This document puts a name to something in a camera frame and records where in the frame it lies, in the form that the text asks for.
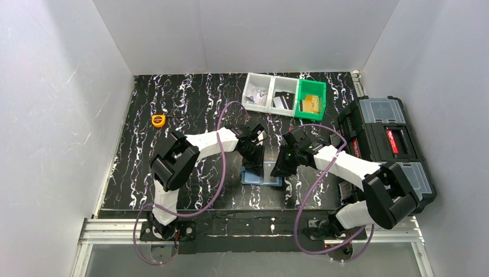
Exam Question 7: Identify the blue card holder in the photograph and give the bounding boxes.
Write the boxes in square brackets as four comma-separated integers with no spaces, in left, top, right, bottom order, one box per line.
[240,162,283,187]

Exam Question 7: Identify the grey credit card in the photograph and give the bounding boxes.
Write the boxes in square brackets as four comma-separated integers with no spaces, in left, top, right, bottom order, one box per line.
[272,95,289,110]

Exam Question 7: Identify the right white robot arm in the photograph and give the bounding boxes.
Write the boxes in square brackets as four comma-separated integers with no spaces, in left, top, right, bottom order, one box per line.
[271,128,420,231]

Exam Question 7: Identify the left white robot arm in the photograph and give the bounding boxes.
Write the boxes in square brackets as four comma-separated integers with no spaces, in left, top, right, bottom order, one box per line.
[151,124,268,227]

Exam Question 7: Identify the yellow items in green bin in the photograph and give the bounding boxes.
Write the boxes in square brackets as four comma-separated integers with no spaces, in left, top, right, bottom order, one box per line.
[300,95,320,114]

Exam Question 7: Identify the green storage bin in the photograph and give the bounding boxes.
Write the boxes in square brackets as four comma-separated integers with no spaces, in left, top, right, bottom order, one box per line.
[294,79,327,122]

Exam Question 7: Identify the black object in bin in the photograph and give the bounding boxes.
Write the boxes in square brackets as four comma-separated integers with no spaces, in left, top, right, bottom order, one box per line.
[276,91,295,110]

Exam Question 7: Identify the small items in grey bin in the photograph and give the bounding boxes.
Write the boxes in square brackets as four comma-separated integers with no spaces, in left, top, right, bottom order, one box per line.
[246,87,268,106]

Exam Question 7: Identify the left grey storage bin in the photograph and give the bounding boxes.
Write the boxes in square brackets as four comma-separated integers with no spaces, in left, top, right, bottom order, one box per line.
[242,73,274,113]

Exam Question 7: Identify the grey storage bin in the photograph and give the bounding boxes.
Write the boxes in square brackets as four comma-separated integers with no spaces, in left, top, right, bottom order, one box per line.
[268,76,299,117]
[242,73,274,113]

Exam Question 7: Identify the middle grey storage bin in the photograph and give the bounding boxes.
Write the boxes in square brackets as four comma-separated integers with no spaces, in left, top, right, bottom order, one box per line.
[268,76,299,117]

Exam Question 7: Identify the black toolbox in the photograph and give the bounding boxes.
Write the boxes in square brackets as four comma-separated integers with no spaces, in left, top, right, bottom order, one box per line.
[337,96,437,215]

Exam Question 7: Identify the orange tape measure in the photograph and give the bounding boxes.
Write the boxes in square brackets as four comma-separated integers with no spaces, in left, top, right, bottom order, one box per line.
[151,114,166,128]

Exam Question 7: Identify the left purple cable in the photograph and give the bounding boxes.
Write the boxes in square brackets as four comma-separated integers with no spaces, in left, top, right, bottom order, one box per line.
[133,100,251,267]

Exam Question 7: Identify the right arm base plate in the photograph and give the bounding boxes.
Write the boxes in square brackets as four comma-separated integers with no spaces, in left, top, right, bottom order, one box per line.
[302,219,368,263]

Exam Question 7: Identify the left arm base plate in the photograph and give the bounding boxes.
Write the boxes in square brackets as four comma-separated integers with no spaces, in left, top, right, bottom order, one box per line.
[138,220,197,242]

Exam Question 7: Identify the aluminium frame rail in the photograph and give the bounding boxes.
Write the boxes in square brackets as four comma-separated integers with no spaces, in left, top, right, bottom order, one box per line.
[72,216,434,276]

